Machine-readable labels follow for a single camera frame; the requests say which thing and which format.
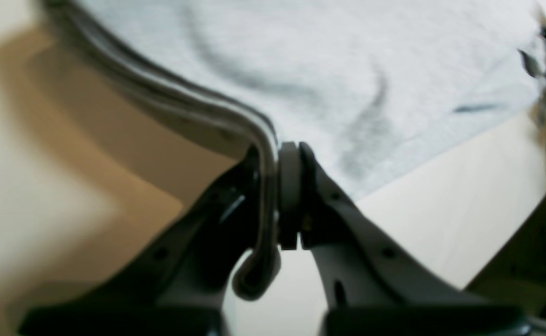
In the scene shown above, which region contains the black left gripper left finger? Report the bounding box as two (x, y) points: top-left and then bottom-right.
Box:
(19, 148), (259, 336)

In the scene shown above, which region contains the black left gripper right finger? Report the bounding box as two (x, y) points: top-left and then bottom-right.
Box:
(278, 142), (529, 336)

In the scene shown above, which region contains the grey T-shirt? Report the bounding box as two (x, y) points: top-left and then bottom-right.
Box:
(41, 0), (546, 299)

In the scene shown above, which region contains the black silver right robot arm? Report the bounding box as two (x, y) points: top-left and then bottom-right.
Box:
(466, 196), (546, 335)

